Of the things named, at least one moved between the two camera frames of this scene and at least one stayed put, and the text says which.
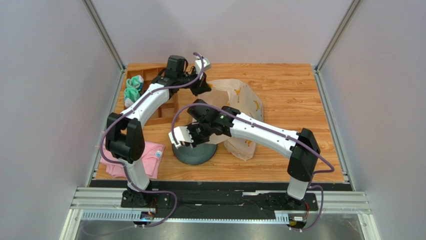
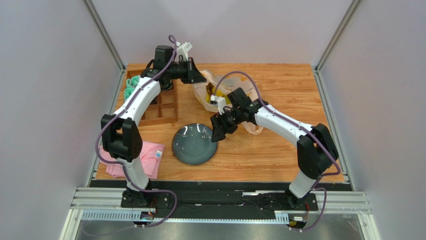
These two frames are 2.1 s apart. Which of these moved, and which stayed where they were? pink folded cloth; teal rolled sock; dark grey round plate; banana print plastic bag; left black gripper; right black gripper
Moved: banana print plastic bag; right black gripper; left black gripper
Stayed: teal rolled sock; pink folded cloth; dark grey round plate
